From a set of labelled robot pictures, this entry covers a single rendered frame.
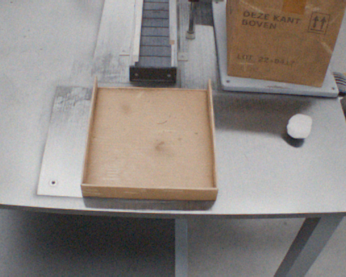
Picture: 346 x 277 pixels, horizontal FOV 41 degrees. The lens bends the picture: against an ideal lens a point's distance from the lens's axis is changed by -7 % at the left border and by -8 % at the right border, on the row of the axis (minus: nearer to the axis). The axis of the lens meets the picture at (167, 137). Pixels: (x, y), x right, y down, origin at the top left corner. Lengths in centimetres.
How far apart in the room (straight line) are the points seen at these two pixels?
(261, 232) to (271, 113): 86
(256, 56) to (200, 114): 19
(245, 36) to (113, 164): 40
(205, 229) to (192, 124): 87
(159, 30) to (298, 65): 36
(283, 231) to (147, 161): 103
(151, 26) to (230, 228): 94
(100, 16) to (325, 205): 79
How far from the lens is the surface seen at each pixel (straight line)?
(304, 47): 113
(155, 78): 116
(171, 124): 108
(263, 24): 108
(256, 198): 99
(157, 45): 120
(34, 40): 133
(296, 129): 108
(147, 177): 99
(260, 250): 189
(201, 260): 183
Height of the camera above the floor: 164
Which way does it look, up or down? 50 degrees down
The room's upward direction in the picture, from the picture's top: 4 degrees clockwise
